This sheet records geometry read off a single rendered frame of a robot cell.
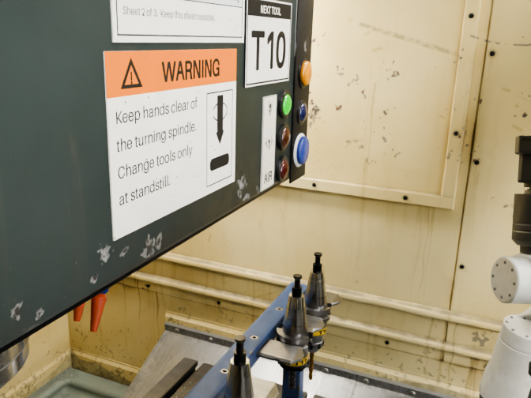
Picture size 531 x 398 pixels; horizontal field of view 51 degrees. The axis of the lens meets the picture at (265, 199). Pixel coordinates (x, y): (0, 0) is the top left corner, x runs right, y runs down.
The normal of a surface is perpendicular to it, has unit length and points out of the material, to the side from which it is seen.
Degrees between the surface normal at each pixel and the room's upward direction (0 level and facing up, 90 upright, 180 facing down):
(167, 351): 24
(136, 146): 90
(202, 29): 90
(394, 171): 90
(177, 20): 90
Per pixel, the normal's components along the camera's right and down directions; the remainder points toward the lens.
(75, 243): 0.92, 0.14
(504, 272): -0.98, -0.06
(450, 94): -0.40, 0.25
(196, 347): -0.14, -0.77
